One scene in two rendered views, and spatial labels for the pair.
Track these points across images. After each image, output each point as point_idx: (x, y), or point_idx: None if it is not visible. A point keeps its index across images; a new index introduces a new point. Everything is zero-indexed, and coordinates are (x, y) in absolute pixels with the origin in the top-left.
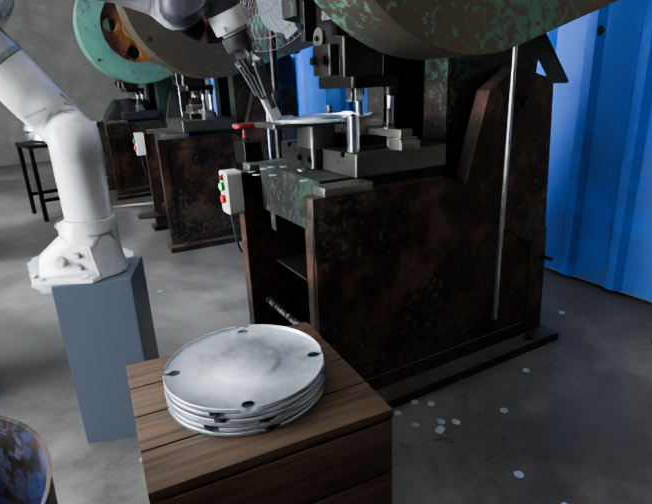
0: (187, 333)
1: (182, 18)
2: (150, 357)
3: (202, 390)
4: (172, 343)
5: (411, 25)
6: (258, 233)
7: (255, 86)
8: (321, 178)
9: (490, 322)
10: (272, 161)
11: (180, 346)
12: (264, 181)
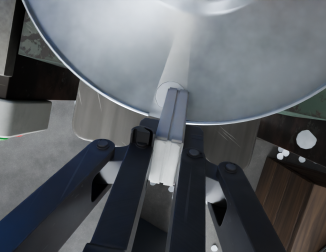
0: (31, 138)
1: None
2: (145, 251)
3: None
4: (40, 160)
5: None
6: (68, 79)
7: (138, 221)
8: (316, 97)
9: None
10: (5, 4)
11: (52, 157)
12: (56, 64)
